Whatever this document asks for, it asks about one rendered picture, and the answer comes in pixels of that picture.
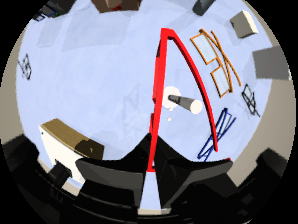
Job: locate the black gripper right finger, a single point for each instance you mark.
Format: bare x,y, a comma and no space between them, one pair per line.
174,172

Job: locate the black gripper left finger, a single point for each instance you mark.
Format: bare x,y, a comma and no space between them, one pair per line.
128,173

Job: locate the orange glasses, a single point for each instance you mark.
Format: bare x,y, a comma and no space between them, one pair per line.
208,53

